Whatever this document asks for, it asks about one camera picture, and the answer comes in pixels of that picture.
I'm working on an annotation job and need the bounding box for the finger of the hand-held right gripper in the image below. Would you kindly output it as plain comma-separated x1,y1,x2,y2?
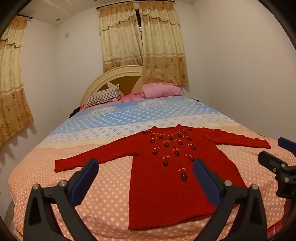
277,137,296,154
257,151,288,173

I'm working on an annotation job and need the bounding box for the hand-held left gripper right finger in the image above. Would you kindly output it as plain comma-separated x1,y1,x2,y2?
193,159,270,241

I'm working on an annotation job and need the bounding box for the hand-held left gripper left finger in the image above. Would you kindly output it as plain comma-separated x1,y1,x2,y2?
23,158,100,241

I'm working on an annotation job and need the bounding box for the red knitted embroidered sweater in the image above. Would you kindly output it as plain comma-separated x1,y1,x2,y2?
55,124,272,230

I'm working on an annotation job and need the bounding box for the polka dot bed cover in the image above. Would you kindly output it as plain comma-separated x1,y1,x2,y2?
8,96,296,241

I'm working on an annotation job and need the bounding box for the striped pillow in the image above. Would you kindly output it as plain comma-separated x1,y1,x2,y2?
84,85,122,108

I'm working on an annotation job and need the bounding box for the pink bed sheet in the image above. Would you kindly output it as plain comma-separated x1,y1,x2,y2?
120,93,144,103

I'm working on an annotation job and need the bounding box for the cream wooden headboard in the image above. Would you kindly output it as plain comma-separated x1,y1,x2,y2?
80,65,144,106

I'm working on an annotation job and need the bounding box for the pink folded blanket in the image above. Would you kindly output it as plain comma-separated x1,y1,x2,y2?
140,82,182,99

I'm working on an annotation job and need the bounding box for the beige floral window curtain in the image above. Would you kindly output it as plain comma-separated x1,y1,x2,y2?
139,0,188,86
99,2,144,73
0,17,35,147

